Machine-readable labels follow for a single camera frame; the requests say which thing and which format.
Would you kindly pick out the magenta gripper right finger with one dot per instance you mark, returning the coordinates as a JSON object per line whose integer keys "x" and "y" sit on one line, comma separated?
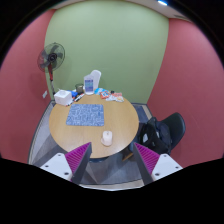
{"x": 153, "y": 166}

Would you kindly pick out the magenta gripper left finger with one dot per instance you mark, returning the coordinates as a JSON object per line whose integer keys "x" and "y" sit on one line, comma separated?
{"x": 70, "y": 166}

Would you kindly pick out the blue patterned mouse pad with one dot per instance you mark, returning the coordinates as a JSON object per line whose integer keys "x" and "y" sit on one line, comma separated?
{"x": 85, "y": 115}

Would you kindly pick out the black backpack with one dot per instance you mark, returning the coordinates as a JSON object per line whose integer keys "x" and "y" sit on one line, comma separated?
{"x": 155, "y": 135}

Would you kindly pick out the black chair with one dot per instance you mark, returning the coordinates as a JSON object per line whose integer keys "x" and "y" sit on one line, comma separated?
{"x": 176, "y": 125}

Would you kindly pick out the round wooden table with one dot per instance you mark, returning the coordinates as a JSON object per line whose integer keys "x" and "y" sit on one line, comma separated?
{"x": 117, "y": 132}

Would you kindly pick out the white tissue box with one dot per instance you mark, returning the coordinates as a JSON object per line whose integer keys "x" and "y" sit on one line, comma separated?
{"x": 63, "y": 97}

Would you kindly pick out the black marker pen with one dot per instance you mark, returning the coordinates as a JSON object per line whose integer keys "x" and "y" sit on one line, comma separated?
{"x": 79, "y": 97}

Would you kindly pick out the white snack packet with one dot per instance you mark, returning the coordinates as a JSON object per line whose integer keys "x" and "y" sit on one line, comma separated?
{"x": 116, "y": 97}

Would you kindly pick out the orange snack packet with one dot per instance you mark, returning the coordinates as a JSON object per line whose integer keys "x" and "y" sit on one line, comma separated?
{"x": 104, "y": 94}

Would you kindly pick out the dark glass jar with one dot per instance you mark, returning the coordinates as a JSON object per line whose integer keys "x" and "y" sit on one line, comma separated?
{"x": 79, "y": 88}

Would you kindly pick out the clear plastic jug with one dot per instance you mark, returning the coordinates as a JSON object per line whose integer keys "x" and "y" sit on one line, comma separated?
{"x": 91, "y": 82}

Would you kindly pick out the black standing fan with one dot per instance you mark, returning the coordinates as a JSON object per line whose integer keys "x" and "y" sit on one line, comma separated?
{"x": 50, "y": 59}

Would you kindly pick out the ceiling light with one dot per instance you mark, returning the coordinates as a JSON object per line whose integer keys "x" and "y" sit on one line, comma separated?
{"x": 162, "y": 2}

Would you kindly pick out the wall power socket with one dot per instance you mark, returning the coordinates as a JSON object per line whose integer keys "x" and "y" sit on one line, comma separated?
{"x": 44, "y": 94}

